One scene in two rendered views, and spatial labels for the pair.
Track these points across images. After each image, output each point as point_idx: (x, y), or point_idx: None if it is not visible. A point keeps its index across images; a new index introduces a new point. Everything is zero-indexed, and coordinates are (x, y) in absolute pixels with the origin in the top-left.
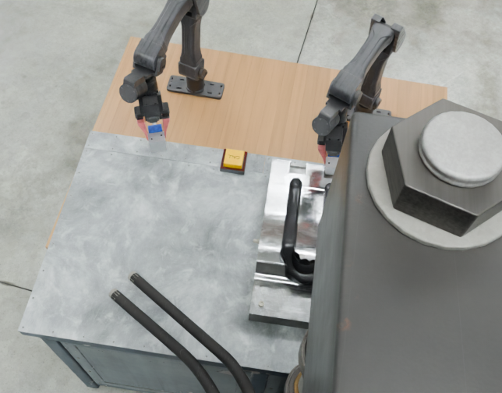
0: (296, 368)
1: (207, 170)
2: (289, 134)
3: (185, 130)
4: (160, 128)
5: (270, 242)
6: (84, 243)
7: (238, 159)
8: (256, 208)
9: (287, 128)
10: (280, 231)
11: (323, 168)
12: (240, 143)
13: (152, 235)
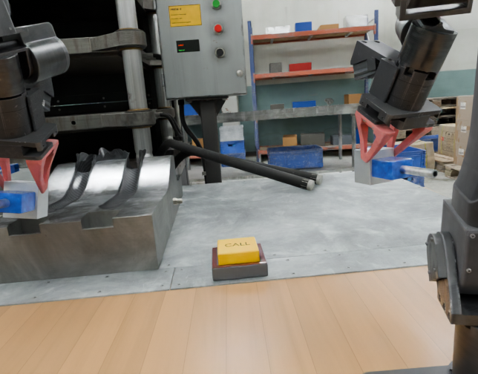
0: (138, 30)
1: (285, 251)
2: (98, 338)
3: (387, 289)
4: (385, 159)
5: (156, 159)
6: (387, 191)
7: (226, 243)
8: (183, 237)
9: (102, 352)
10: (144, 173)
11: (47, 220)
12: (236, 297)
13: (317, 205)
